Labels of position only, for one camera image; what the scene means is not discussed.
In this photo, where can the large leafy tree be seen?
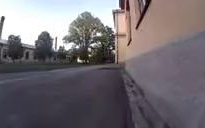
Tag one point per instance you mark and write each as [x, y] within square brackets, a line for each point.
[88, 36]

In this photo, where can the grey asphalt road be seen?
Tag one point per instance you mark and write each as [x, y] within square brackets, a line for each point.
[66, 100]

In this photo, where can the thin chimney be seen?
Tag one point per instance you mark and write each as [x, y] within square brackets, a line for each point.
[56, 43]

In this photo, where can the pale stone kerb strip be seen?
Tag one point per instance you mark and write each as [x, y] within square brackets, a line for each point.
[138, 103]

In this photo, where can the dark round tree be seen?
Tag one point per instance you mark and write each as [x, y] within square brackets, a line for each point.
[44, 45]
[15, 46]

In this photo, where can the beige building with grey base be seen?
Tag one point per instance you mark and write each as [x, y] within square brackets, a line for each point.
[170, 50]

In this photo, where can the grass strip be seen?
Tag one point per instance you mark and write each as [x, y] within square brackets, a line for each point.
[20, 67]

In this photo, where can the tall chimney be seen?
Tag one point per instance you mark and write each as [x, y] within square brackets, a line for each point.
[0, 26]

